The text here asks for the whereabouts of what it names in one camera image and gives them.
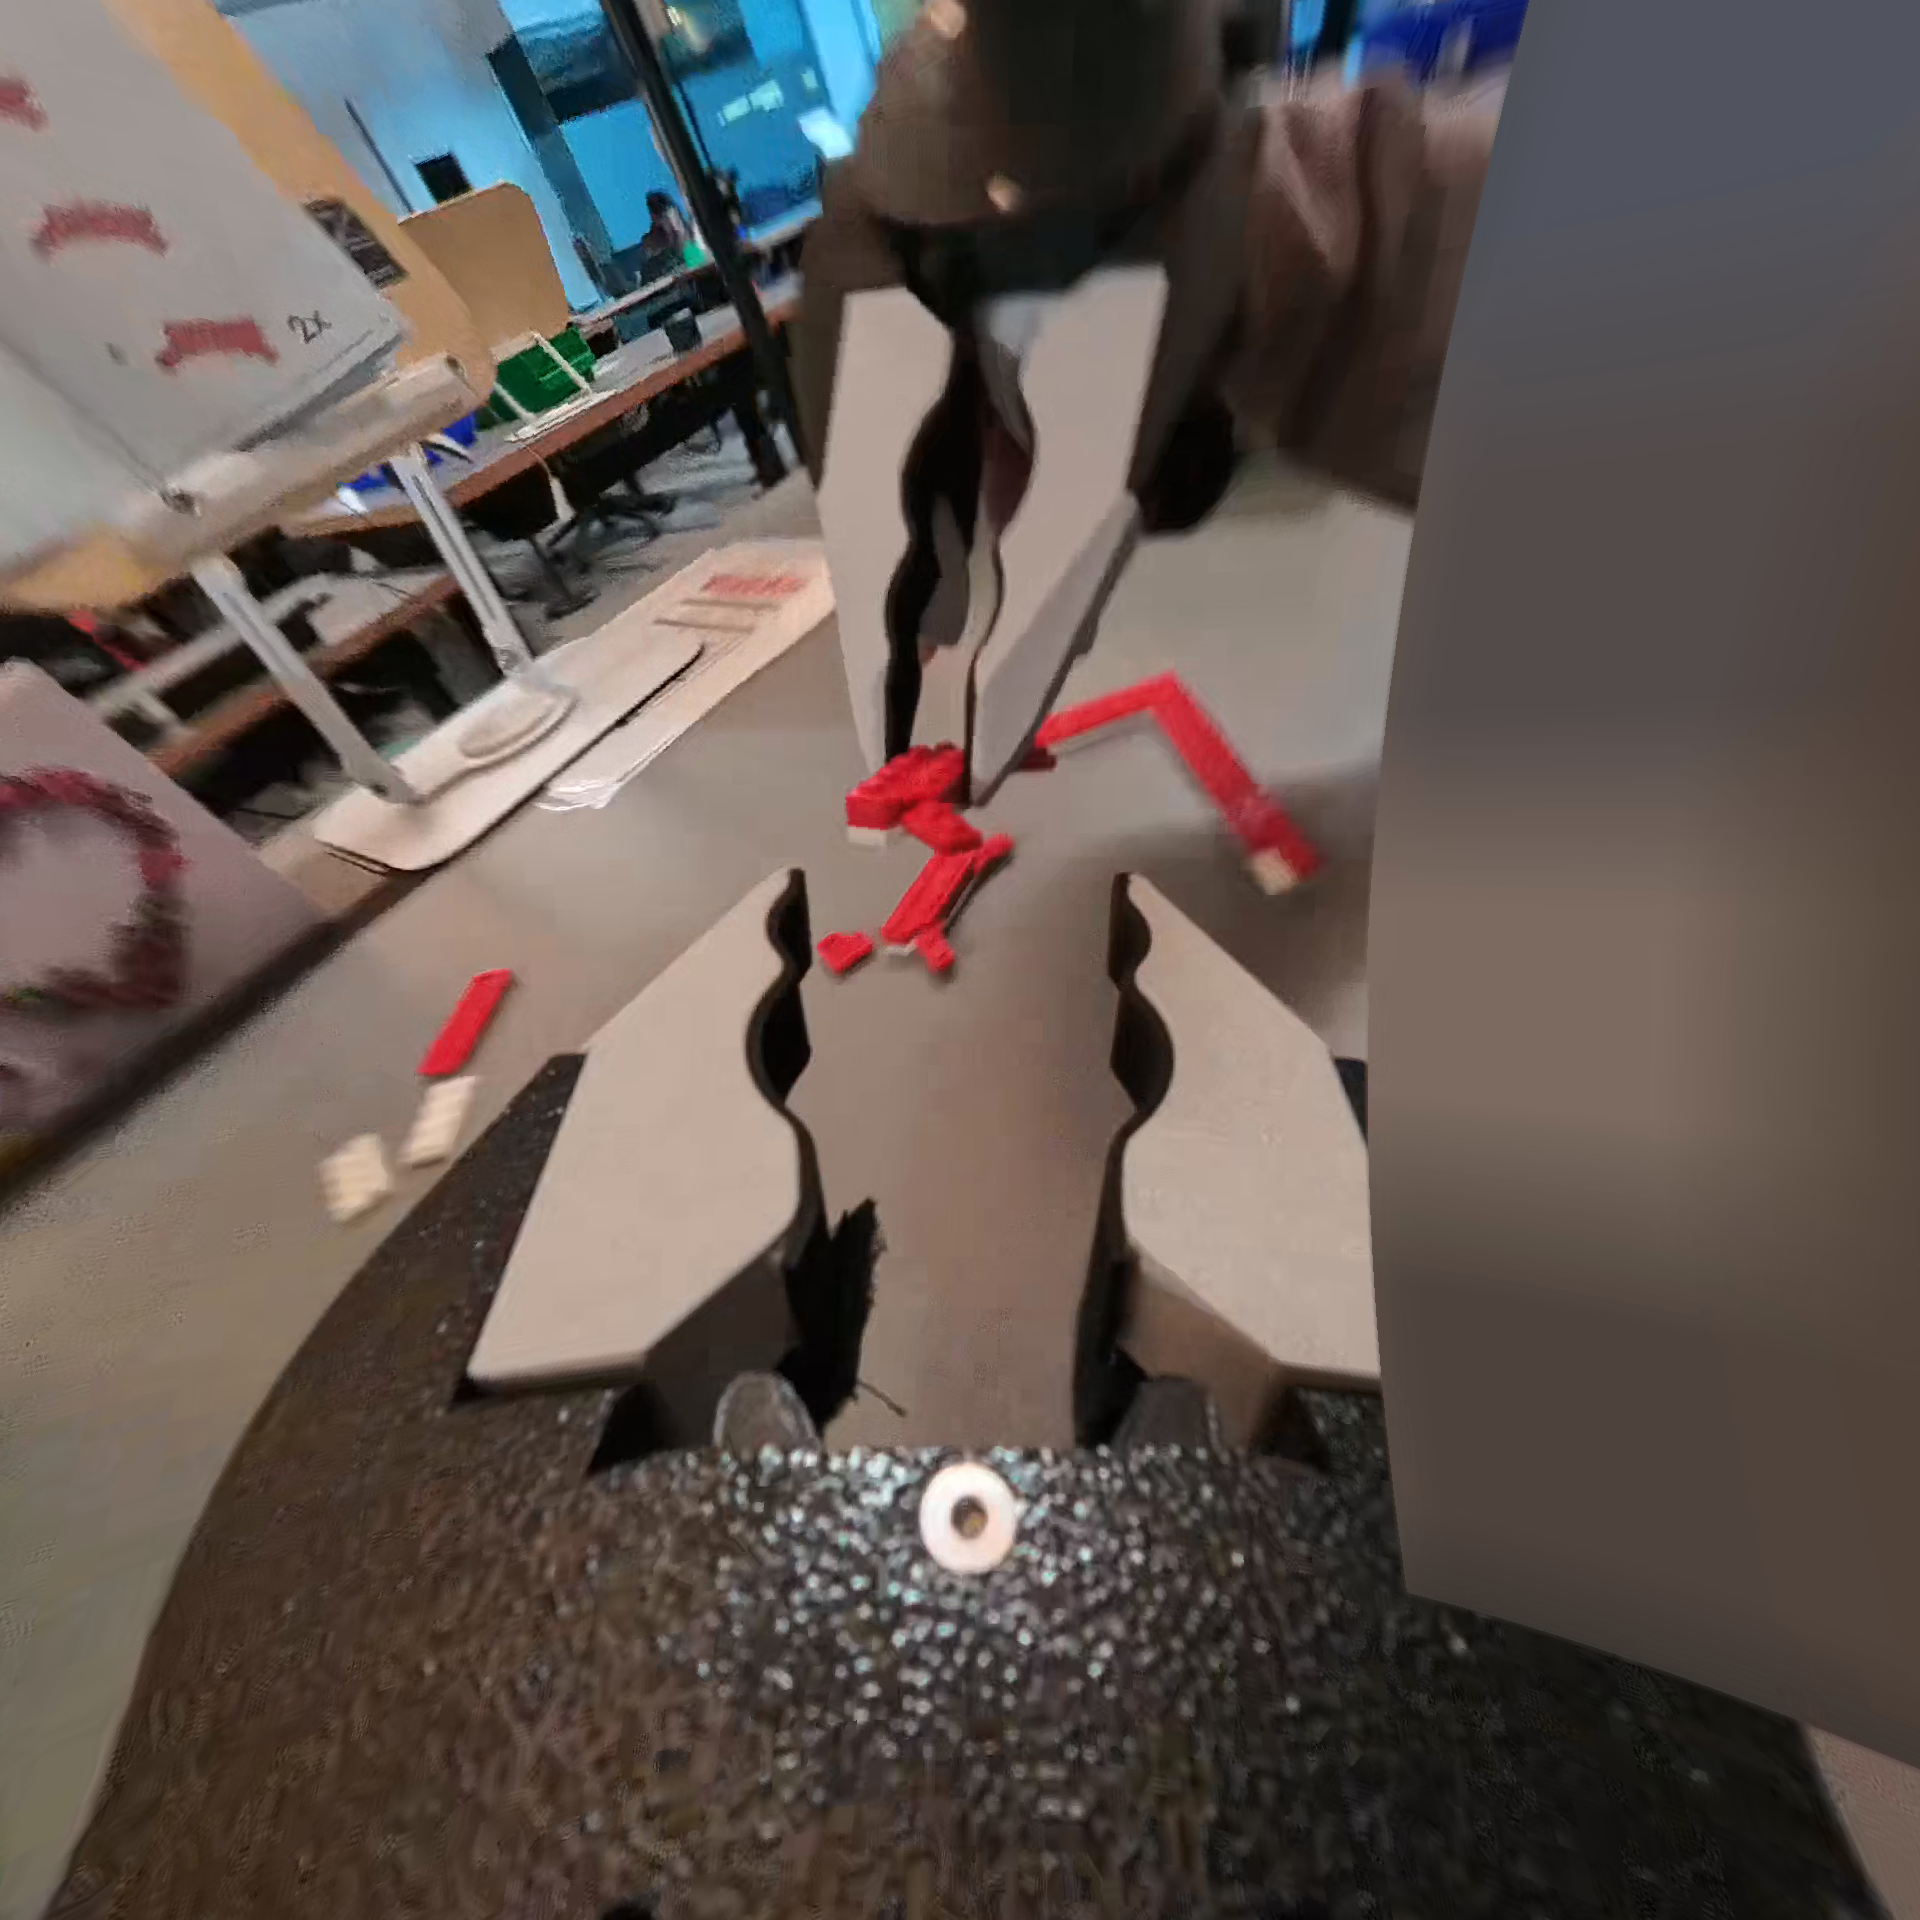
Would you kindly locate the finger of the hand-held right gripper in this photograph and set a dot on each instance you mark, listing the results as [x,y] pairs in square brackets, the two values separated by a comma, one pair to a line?
[1081,602]
[864,498]

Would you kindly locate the small red wedge plate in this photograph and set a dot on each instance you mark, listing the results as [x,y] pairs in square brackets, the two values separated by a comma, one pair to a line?
[844,951]

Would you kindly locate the white brick plate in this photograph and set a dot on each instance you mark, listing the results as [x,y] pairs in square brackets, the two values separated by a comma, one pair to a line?
[441,1125]
[355,1176]

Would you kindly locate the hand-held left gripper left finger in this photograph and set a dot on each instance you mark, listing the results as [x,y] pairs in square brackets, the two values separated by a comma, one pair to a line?
[645,1170]

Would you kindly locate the white toy set box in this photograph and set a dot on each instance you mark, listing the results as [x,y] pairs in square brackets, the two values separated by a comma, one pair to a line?
[119,901]

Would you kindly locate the person's right forearm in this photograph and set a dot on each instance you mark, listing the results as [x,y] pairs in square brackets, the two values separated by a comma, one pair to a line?
[1349,271]

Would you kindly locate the brick set instruction booklet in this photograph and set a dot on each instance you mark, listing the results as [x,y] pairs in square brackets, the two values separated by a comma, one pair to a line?
[150,299]

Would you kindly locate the black office chair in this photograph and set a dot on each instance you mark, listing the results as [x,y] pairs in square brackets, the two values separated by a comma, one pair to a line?
[585,518]

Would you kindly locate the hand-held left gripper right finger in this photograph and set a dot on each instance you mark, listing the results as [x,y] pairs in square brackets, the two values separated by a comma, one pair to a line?
[1244,1199]

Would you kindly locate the red brick assembly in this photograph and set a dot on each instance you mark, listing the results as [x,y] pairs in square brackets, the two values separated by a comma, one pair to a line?
[900,796]
[937,895]

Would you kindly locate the white book stand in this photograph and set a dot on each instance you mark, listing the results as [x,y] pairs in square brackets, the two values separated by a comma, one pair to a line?
[508,719]

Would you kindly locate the red angled brick frame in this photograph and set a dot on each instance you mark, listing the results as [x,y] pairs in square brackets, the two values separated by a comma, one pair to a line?
[1200,738]

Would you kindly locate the background office desk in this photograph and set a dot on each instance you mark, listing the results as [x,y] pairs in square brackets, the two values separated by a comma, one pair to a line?
[645,374]

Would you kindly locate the clear plastic bag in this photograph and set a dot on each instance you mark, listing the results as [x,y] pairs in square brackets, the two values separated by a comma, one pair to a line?
[750,615]

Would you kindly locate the black partition label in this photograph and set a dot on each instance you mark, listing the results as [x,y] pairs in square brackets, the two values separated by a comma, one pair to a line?
[360,248]

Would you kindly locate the small green storage bins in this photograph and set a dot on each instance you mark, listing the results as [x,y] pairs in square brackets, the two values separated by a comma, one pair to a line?
[541,371]

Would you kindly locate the small wooden panel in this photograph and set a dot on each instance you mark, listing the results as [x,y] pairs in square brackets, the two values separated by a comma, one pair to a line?
[496,254]

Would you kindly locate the wide long red plate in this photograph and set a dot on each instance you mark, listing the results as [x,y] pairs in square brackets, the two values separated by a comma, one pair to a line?
[464,1022]

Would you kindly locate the black vertical pole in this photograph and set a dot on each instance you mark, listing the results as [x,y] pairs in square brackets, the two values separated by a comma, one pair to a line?
[707,226]

